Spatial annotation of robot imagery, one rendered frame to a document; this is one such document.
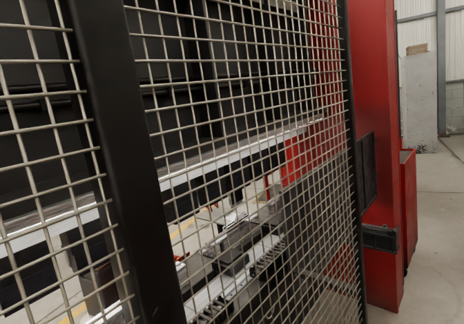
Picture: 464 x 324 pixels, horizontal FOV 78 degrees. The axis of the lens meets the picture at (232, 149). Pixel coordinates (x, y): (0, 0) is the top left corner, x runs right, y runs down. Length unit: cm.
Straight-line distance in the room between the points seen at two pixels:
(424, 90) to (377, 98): 468
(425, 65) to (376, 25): 469
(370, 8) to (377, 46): 23
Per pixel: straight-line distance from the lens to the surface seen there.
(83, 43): 28
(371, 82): 203
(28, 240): 104
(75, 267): 114
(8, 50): 97
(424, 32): 851
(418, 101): 669
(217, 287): 119
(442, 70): 832
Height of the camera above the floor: 168
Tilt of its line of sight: 11 degrees down
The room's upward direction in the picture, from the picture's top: 8 degrees counter-clockwise
